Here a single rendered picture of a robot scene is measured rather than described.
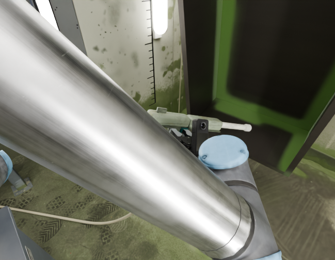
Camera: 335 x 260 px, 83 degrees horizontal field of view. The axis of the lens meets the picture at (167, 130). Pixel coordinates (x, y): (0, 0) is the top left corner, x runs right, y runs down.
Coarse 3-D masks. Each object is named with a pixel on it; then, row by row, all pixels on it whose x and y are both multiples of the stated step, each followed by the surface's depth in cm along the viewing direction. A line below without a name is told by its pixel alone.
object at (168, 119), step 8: (152, 112) 61; (160, 112) 63; (168, 112) 65; (160, 120) 62; (168, 120) 63; (176, 120) 64; (184, 120) 66; (192, 120) 67; (208, 120) 71; (216, 120) 74; (168, 128) 66; (176, 128) 67; (216, 128) 74; (232, 128) 79; (240, 128) 81; (248, 128) 82
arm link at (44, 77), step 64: (0, 0) 10; (0, 64) 10; (64, 64) 11; (0, 128) 11; (64, 128) 11; (128, 128) 14; (128, 192) 15; (192, 192) 17; (256, 192) 30; (256, 256) 23
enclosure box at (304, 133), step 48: (192, 0) 76; (240, 0) 88; (288, 0) 77; (192, 48) 90; (240, 48) 103; (288, 48) 88; (192, 96) 109; (240, 96) 124; (288, 96) 103; (288, 144) 105
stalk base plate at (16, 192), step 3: (27, 177) 148; (24, 180) 146; (27, 180) 146; (27, 183) 144; (30, 183) 144; (12, 186) 142; (27, 186) 142; (30, 186) 142; (12, 189) 140; (15, 189) 140; (21, 189) 139; (24, 189) 140; (27, 189) 140; (15, 192) 138; (18, 192) 138; (21, 192) 138; (15, 195) 136
